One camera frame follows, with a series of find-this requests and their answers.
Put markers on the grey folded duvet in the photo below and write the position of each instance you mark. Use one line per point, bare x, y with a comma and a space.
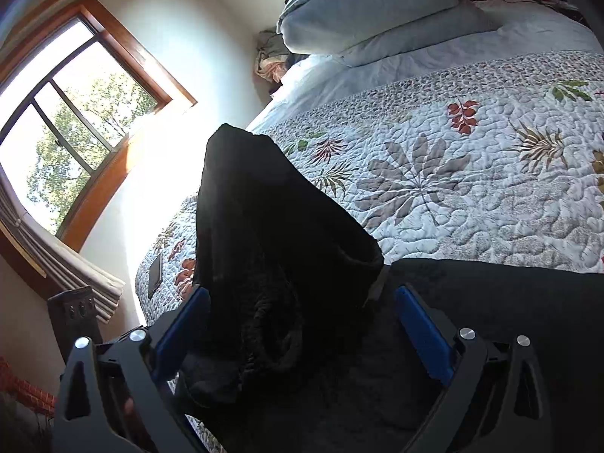
358, 4

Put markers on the beige folded curtain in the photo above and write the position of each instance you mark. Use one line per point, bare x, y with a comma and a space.
61, 264

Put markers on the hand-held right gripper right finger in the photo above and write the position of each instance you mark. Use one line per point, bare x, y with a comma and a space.
422, 335

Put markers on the pile of crumpled clothes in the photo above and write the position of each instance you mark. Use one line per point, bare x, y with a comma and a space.
276, 56

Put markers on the black phone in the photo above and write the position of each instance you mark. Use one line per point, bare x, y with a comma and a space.
155, 276

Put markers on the light blue bed sheet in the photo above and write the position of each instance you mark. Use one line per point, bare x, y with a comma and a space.
424, 56

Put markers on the light blue pillow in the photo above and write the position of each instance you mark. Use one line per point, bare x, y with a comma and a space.
424, 37

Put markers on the black pants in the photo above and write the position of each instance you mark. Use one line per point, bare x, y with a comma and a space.
283, 245

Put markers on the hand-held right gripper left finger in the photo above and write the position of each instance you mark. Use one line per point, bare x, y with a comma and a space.
181, 330

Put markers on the wooden framed window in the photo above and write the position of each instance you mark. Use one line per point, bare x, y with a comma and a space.
141, 56

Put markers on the black upright box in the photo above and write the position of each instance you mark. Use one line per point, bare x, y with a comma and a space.
78, 316

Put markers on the floral quilted bedspread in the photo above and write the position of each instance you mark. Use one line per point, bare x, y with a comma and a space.
472, 198

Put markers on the red brick pattern object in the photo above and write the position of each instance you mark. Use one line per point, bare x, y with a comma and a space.
28, 389

